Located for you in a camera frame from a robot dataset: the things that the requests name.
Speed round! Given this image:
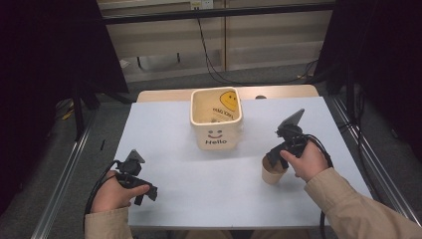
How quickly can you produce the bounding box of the white square bin smiley print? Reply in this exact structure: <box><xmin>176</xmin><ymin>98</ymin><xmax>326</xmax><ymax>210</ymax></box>
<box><xmin>189</xmin><ymin>87</ymin><xmax>244</xmax><ymax>151</ymax></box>

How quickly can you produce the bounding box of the white wall socket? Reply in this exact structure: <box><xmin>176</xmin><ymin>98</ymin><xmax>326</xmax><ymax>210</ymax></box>
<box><xmin>190</xmin><ymin>0</ymin><xmax>214</xmax><ymax>11</ymax></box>

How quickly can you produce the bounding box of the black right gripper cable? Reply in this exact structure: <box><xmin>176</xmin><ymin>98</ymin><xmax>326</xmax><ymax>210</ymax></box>
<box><xmin>303</xmin><ymin>133</ymin><xmax>334</xmax><ymax>239</ymax></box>

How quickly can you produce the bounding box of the plastic bag yellow smiley print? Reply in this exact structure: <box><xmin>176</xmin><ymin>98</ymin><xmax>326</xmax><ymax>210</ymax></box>
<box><xmin>193</xmin><ymin>89</ymin><xmax>241</xmax><ymax>124</ymax></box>

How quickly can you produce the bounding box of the person's right hand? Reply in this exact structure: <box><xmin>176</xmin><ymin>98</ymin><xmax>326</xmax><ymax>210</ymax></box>
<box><xmin>280</xmin><ymin>140</ymin><xmax>330</xmax><ymax>183</ymax></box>

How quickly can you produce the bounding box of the black metal stand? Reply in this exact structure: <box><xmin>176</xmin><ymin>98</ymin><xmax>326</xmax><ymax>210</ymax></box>
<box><xmin>71</xmin><ymin>81</ymin><xmax>102</xmax><ymax>142</ymax></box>

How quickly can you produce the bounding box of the black curtain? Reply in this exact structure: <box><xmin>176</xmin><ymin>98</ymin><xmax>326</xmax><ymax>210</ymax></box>
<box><xmin>313</xmin><ymin>0</ymin><xmax>422</xmax><ymax>162</ymax></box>
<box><xmin>0</xmin><ymin>0</ymin><xmax>130</xmax><ymax>215</ymax></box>

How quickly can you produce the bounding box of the person's left hand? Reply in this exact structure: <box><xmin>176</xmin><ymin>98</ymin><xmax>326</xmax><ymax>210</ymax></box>
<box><xmin>91</xmin><ymin>170</ymin><xmax>151</xmax><ymax>214</ymax></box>

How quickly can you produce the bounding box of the aluminium floor rail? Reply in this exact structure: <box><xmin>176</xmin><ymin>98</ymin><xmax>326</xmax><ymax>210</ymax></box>
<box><xmin>330</xmin><ymin>95</ymin><xmax>422</xmax><ymax>227</ymax></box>
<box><xmin>31</xmin><ymin>109</ymin><xmax>98</xmax><ymax>239</ymax></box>

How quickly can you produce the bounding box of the black wall cable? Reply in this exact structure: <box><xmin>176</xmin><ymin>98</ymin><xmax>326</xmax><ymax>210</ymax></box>
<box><xmin>196</xmin><ymin>17</ymin><xmax>320</xmax><ymax>86</ymax></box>

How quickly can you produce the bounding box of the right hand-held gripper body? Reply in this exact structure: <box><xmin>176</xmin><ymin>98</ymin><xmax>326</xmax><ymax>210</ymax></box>
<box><xmin>274</xmin><ymin>109</ymin><xmax>311</xmax><ymax>159</ymax></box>

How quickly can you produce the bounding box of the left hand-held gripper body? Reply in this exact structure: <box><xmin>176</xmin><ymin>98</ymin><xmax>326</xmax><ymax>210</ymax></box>
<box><xmin>114</xmin><ymin>148</ymin><xmax>151</xmax><ymax>191</ymax></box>

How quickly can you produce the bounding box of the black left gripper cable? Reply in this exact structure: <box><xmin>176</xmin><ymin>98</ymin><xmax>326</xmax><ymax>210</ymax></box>
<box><xmin>83</xmin><ymin>159</ymin><xmax>121</xmax><ymax>233</ymax></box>

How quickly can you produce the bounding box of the brown paper cup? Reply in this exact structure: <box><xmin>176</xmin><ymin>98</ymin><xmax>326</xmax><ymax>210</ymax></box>
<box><xmin>261</xmin><ymin>154</ymin><xmax>289</xmax><ymax>186</ymax></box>

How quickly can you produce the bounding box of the black metal crossbar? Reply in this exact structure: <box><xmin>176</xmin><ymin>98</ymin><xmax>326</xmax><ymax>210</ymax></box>
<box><xmin>102</xmin><ymin>2</ymin><xmax>336</xmax><ymax>26</ymax></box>

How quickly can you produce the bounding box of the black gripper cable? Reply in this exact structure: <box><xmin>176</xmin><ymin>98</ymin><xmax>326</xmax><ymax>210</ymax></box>
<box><xmin>303</xmin><ymin>133</ymin><xmax>334</xmax><ymax>239</ymax></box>
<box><xmin>83</xmin><ymin>159</ymin><xmax>121</xmax><ymax>233</ymax></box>

